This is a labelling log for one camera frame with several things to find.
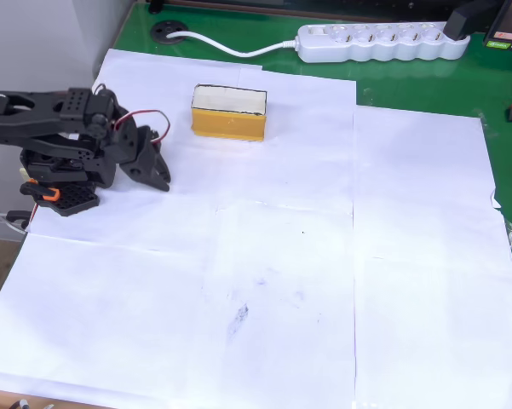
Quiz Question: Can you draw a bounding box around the yellow box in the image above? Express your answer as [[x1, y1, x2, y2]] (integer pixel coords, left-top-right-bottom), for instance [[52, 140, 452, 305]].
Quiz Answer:
[[190, 83, 268, 142]]

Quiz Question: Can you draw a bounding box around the orange black table clamp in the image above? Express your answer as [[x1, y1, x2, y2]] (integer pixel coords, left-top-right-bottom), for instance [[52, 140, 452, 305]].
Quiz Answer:
[[6, 178, 63, 231]]

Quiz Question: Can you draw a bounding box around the white paper table cover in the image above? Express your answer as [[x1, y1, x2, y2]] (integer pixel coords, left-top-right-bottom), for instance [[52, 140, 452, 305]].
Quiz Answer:
[[0, 48, 512, 409]]

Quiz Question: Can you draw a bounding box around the white power strip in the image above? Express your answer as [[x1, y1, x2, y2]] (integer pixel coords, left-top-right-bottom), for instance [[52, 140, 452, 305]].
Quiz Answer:
[[296, 21, 472, 64]]

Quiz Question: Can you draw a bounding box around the green desk mat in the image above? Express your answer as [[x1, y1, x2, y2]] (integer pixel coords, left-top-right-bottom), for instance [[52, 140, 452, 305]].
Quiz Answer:
[[112, 0, 512, 319]]

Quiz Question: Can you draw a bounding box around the black power plug adapter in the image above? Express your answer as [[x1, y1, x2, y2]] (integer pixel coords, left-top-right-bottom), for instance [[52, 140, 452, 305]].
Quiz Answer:
[[445, 0, 502, 43]]

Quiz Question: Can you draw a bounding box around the black box green label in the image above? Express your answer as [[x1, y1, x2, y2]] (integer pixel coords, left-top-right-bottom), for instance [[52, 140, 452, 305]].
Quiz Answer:
[[483, 0, 512, 55]]

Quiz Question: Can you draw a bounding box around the red servo wire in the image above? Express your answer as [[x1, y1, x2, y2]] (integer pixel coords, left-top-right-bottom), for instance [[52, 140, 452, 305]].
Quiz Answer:
[[112, 109, 172, 146]]

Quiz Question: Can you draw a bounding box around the black cable grommet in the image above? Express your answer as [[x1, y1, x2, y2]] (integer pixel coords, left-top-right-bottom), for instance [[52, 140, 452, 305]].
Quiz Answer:
[[150, 20, 189, 46]]

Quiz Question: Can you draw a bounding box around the white power strip cable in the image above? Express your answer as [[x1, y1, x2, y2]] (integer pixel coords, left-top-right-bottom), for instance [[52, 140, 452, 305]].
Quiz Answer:
[[165, 30, 302, 59]]

